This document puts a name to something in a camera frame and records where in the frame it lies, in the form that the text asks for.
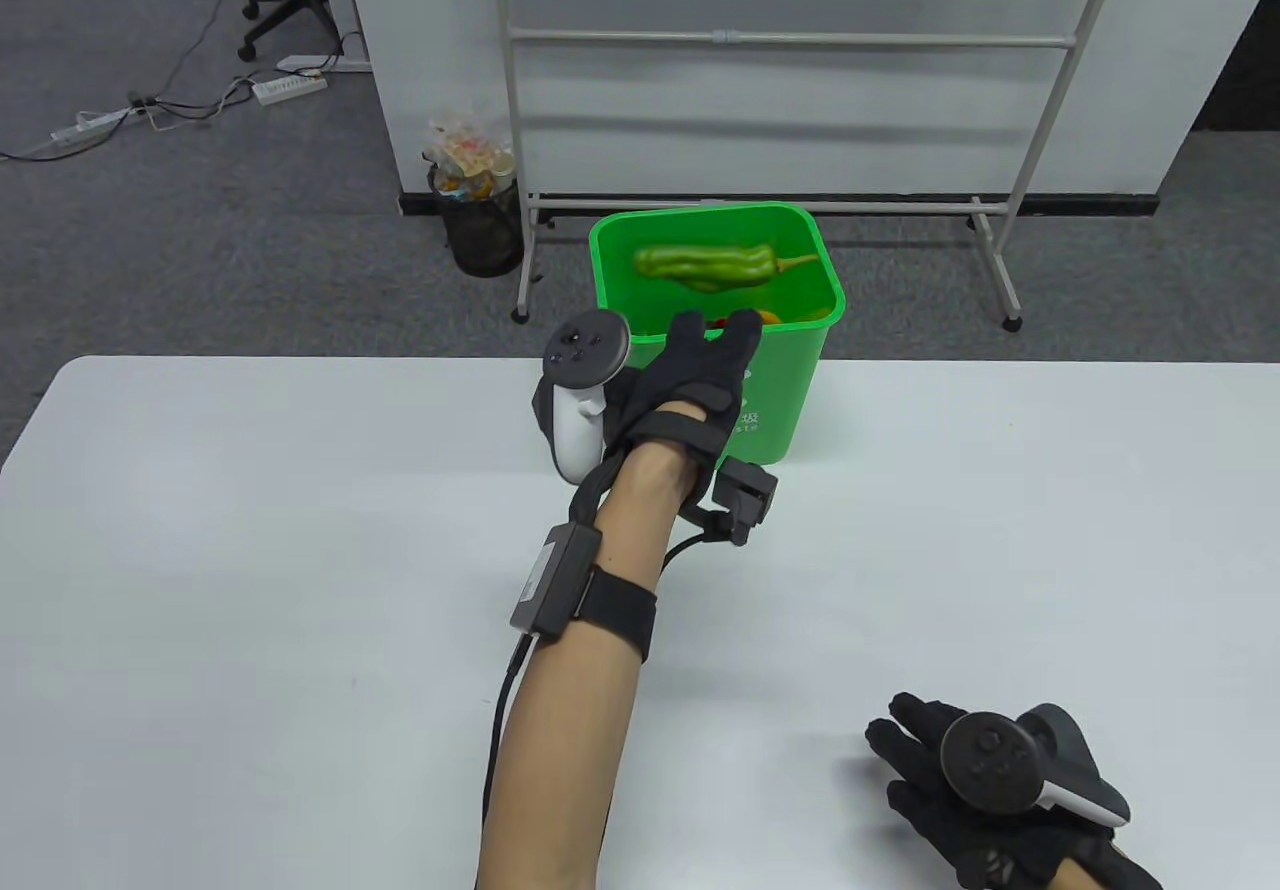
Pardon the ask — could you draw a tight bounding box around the person's left hand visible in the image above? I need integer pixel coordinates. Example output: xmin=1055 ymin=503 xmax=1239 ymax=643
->
xmin=600 ymin=308 xmax=763 ymax=503

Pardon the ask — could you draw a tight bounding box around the person's right hand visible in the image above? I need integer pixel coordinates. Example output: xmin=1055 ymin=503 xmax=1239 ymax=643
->
xmin=865 ymin=692 xmax=1166 ymax=890

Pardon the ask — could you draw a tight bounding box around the green food waste bin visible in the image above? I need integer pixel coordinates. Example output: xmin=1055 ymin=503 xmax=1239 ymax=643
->
xmin=588 ymin=202 xmax=847 ymax=466

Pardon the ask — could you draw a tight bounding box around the long green pepper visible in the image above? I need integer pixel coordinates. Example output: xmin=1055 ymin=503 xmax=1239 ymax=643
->
xmin=634 ymin=243 xmax=821 ymax=294

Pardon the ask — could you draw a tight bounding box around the black forearm sensor box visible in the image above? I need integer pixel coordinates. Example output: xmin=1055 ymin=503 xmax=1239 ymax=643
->
xmin=510 ymin=523 xmax=604 ymax=643

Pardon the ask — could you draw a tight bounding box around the grey right hand controller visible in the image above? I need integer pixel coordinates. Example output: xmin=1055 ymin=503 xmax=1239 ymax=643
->
xmin=940 ymin=702 xmax=1133 ymax=828

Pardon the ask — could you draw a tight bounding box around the grey hand controller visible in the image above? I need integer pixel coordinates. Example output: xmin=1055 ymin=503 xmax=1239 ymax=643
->
xmin=940 ymin=702 xmax=1133 ymax=828
xmin=533 ymin=310 xmax=633 ymax=484

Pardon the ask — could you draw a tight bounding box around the grey left hand controller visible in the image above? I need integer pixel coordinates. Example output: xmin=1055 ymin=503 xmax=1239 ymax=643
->
xmin=533 ymin=310 xmax=633 ymax=484

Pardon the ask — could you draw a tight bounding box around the black mesh trash can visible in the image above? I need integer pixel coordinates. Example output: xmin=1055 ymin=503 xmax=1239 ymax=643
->
xmin=428 ymin=165 xmax=524 ymax=279

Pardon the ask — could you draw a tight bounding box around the clear bag of rubbish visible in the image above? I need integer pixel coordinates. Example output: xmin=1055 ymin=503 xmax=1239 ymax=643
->
xmin=424 ymin=110 xmax=517 ymax=203

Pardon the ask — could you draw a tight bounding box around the white whiteboard stand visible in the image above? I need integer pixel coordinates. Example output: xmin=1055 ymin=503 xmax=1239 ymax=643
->
xmin=497 ymin=0 xmax=1131 ymax=333

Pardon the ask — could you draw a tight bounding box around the white power strip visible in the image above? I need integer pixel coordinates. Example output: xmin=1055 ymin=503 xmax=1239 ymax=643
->
xmin=252 ymin=73 xmax=329 ymax=107
xmin=50 ymin=108 xmax=136 ymax=143

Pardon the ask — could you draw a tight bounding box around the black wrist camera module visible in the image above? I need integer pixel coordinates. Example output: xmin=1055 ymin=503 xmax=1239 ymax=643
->
xmin=700 ymin=458 xmax=779 ymax=546

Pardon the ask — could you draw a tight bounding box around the black forearm strap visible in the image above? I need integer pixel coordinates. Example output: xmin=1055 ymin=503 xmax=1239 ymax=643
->
xmin=575 ymin=565 xmax=658 ymax=661

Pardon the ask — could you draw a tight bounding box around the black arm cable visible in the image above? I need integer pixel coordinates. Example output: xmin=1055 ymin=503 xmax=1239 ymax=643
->
xmin=480 ymin=630 xmax=536 ymax=821

